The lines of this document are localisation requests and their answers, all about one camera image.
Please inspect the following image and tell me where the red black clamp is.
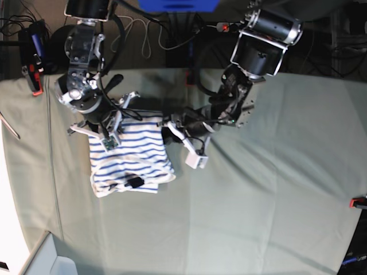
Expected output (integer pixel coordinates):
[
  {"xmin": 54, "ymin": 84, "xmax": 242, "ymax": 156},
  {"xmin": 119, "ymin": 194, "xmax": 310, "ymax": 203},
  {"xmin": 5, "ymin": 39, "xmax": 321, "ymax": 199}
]
[
  {"xmin": 18, "ymin": 19, "xmax": 48, "ymax": 96},
  {"xmin": 349, "ymin": 195, "xmax": 367, "ymax": 210},
  {"xmin": 186, "ymin": 41, "xmax": 196, "ymax": 87}
]

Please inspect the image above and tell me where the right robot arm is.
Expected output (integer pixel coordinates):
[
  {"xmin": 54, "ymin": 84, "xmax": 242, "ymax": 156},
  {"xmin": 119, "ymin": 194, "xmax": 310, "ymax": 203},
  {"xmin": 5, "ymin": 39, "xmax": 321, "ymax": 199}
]
[{"xmin": 55, "ymin": 1, "xmax": 141, "ymax": 148}]

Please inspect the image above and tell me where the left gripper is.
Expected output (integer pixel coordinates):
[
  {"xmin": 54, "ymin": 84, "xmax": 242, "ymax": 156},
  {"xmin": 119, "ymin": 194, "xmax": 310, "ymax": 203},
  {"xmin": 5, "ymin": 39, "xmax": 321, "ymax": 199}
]
[{"xmin": 157, "ymin": 107, "xmax": 221, "ymax": 156}]

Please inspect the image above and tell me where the red black clamp right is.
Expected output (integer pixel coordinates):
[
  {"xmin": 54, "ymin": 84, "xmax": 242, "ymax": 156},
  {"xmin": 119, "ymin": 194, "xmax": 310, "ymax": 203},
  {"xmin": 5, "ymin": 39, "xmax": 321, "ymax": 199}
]
[{"xmin": 349, "ymin": 195, "xmax": 367, "ymax": 210}]

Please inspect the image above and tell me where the black round stand base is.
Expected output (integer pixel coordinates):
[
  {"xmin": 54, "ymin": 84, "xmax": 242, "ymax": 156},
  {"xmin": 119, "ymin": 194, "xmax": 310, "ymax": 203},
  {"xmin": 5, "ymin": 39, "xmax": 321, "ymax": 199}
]
[{"xmin": 49, "ymin": 25, "xmax": 75, "ymax": 70}]

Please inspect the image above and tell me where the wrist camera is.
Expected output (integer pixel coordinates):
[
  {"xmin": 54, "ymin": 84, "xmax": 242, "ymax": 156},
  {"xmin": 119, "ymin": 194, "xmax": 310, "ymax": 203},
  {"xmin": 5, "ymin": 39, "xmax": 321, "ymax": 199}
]
[
  {"xmin": 100, "ymin": 136, "xmax": 119, "ymax": 152},
  {"xmin": 185, "ymin": 153, "xmax": 208, "ymax": 169}
]

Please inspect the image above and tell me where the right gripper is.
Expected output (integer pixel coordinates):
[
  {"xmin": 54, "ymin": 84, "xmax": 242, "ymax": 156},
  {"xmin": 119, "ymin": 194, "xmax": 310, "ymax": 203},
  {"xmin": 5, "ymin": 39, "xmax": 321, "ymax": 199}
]
[{"xmin": 67, "ymin": 91, "xmax": 140, "ymax": 140}]

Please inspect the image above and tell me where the green table cloth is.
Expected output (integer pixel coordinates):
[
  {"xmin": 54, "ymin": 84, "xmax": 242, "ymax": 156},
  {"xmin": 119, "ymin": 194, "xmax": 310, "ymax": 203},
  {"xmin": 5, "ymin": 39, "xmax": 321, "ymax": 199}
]
[{"xmin": 1, "ymin": 74, "xmax": 366, "ymax": 274}]

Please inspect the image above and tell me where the white plastic bin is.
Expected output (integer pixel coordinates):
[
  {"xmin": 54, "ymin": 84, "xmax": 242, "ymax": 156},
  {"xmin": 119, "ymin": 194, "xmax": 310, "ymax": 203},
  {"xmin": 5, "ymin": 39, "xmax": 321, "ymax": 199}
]
[{"xmin": 19, "ymin": 230, "xmax": 78, "ymax": 275}]

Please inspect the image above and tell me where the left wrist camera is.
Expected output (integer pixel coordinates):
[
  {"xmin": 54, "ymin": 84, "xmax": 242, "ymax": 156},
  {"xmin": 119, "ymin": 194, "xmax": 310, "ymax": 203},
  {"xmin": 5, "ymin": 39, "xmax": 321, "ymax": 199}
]
[{"xmin": 185, "ymin": 153, "xmax": 208, "ymax": 169}]

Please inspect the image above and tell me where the red black clamp middle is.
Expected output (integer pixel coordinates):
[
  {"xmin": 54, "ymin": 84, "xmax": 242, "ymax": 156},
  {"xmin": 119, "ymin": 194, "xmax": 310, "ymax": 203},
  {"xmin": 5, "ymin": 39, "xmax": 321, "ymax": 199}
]
[{"xmin": 186, "ymin": 41, "xmax": 196, "ymax": 87}]

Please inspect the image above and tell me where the metal rod on table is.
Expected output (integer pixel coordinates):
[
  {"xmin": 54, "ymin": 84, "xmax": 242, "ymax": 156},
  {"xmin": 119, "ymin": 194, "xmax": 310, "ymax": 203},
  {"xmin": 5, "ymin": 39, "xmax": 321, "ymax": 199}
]
[{"xmin": 0, "ymin": 113, "xmax": 21, "ymax": 140}]

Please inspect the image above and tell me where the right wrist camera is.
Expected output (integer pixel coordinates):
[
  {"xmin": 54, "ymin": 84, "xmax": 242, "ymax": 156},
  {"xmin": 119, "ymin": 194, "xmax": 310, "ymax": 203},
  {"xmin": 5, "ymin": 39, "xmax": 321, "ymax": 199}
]
[{"xmin": 100, "ymin": 136, "xmax": 119, "ymax": 152}]

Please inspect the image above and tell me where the white power strip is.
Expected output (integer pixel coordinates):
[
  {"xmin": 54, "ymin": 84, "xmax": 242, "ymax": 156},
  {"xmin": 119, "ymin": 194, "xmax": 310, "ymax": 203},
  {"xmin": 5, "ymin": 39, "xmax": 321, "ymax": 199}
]
[{"xmin": 216, "ymin": 22, "xmax": 242, "ymax": 33}]

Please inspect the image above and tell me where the blue white striped t-shirt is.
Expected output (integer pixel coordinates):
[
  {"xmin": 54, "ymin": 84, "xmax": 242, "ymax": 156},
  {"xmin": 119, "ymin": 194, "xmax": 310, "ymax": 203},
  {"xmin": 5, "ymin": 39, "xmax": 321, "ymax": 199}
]
[{"xmin": 88, "ymin": 111, "xmax": 176, "ymax": 198}]

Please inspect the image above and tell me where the red black clamp left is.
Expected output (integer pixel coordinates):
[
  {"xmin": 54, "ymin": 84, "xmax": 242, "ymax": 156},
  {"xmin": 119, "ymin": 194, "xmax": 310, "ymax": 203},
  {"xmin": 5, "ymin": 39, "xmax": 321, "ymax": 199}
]
[{"xmin": 18, "ymin": 19, "xmax": 48, "ymax": 96}]

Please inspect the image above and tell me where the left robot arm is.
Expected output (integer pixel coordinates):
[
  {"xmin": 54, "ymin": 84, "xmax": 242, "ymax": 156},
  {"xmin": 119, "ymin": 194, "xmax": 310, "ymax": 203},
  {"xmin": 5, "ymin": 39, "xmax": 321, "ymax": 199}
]
[{"xmin": 158, "ymin": 1, "xmax": 303, "ymax": 155}]

